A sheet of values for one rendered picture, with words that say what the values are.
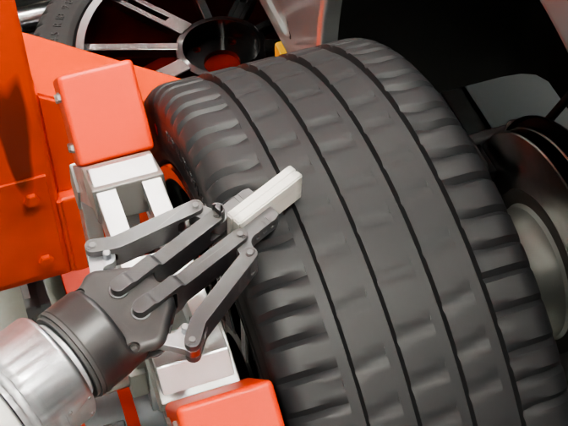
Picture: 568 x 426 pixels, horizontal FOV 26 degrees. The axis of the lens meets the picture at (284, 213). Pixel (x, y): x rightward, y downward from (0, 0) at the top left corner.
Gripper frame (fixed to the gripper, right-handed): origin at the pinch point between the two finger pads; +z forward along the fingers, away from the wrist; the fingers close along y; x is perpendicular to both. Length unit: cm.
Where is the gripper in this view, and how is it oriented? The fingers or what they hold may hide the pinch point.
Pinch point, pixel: (264, 204)
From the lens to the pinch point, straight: 98.1
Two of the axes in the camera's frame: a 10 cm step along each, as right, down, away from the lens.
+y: 7.0, 5.9, -4.0
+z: 7.1, -5.6, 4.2
